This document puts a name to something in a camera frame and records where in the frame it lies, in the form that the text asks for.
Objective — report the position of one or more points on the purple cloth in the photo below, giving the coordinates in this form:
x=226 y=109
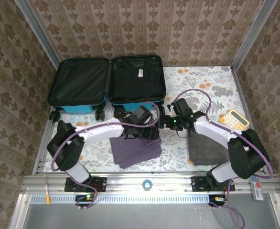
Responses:
x=135 y=152

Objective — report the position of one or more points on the grey towel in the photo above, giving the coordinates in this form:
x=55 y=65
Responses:
x=207 y=150

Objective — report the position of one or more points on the blue hard-shell suitcase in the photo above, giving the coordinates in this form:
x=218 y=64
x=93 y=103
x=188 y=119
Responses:
x=82 y=108

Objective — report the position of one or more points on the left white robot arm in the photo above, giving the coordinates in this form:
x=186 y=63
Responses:
x=99 y=132

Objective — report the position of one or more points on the black folded clothing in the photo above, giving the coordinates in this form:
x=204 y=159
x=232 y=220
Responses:
x=135 y=88

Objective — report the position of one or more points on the white clothing tag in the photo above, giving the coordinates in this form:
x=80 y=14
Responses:
x=140 y=73

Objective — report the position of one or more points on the blue tape roll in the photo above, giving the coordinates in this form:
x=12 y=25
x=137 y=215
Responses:
x=147 y=185

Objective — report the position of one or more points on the yellow calculator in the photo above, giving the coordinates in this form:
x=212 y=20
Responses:
x=235 y=119

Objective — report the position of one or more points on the left green-lit circuit board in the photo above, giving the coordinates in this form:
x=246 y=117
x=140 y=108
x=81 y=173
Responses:
x=86 y=198

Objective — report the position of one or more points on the right circuit board with connector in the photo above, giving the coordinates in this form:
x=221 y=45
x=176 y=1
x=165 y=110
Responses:
x=217 y=199

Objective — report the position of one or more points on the thin stick with yellow tip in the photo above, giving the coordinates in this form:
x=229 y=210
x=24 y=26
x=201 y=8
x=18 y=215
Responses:
x=47 y=190

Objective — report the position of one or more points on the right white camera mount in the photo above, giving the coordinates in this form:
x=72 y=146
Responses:
x=170 y=108

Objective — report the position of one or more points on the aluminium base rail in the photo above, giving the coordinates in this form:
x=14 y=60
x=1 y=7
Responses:
x=130 y=182

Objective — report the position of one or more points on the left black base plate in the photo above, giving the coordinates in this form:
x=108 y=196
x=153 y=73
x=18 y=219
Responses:
x=99 y=183

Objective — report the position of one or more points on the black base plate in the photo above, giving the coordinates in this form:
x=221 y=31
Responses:
x=99 y=183
x=198 y=183

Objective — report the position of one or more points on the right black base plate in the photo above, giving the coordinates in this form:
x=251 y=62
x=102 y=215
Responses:
x=198 y=183

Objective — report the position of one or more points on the right aluminium frame post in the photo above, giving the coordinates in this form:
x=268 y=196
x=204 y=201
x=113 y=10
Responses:
x=252 y=35

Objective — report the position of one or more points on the aluminium frame post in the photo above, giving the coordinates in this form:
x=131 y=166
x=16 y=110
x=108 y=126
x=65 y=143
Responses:
x=42 y=35
x=252 y=35

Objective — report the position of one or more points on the left aluminium frame post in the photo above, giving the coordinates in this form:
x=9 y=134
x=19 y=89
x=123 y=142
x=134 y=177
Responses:
x=42 y=35

